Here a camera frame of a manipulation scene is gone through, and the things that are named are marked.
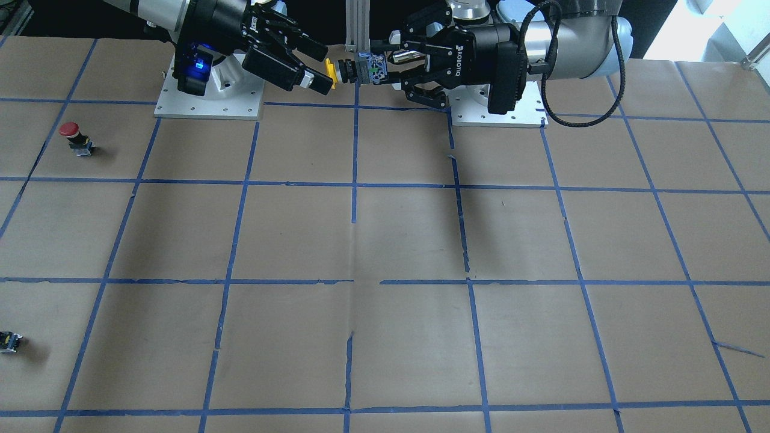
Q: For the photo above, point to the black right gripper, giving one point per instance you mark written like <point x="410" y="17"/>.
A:
<point x="221" y="19"/>

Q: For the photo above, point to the yellow push button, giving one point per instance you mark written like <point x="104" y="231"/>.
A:
<point x="366" y="68"/>

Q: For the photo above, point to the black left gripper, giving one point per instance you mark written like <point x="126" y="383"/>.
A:
<point x="477" y="46"/>

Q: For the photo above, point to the red push button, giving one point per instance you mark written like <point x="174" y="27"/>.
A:
<point x="81" y="144"/>

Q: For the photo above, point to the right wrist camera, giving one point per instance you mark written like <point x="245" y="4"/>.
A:
<point x="192" y="68"/>

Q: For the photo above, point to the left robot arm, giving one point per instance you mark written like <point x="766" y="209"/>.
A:
<point x="563" y="39"/>

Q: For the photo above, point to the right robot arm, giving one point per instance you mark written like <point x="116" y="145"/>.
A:
<point x="167" y="15"/>

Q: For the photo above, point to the aluminium frame post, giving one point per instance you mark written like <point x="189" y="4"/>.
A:
<point x="357" y="14"/>

